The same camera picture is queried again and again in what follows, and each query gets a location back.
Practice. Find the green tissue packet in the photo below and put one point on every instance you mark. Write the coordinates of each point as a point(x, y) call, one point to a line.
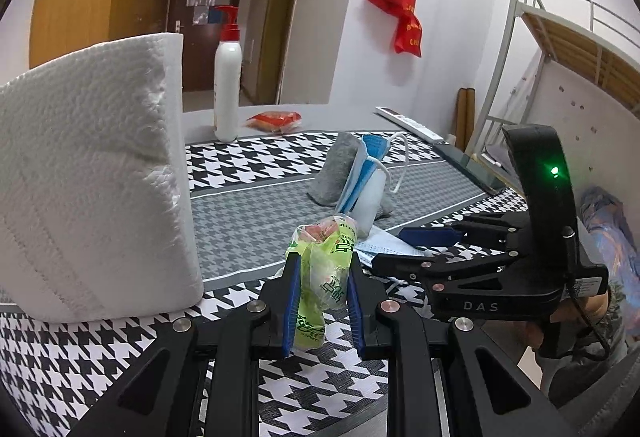
point(325, 277)

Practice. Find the person's right hand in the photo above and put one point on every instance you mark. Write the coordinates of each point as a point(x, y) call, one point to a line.
point(590, 309)

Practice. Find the white foam box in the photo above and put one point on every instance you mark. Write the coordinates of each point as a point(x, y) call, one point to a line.
point(90, 167)

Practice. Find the dark brown door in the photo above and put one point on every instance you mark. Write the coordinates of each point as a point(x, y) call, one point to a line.
point(200, 52)

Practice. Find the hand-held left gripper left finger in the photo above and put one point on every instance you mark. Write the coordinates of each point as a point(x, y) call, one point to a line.
point(292, 302)

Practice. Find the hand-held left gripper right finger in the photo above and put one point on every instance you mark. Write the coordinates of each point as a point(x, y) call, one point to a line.
point(354, 302)

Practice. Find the white remote control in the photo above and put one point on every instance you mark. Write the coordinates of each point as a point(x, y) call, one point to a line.
point(407, 121)

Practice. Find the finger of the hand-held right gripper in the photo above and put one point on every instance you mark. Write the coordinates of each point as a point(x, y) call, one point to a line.
point(415, 264)
point(430, 234)

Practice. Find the grey sock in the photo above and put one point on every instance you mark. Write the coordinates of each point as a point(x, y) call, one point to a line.
point(332, 167)

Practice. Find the black smartphone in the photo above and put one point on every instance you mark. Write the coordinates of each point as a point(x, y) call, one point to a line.
point(470, 164)

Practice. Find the houndstooth tablecloth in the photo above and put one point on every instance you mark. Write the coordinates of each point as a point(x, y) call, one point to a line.
point(240, 212)

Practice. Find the person's patterned clothing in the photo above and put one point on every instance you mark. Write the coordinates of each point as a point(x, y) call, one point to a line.
point(610, 227)

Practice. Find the red snack packet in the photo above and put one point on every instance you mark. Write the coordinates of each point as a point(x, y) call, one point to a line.
point(272, 119)

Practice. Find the white metal bunk bed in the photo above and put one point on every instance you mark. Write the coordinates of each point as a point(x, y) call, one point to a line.
point(560, 34)

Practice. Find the light wooden side door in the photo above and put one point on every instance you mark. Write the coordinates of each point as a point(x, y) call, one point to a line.
point(282, 42)

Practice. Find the blue paper notice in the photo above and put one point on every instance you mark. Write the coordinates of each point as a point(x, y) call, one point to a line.
point(216, 16)

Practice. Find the white pump bottle red top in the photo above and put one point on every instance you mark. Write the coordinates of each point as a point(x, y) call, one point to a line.
point(226, 87)

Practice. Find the grey paper notice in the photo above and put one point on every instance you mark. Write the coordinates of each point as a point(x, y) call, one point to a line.
point(201, 15)

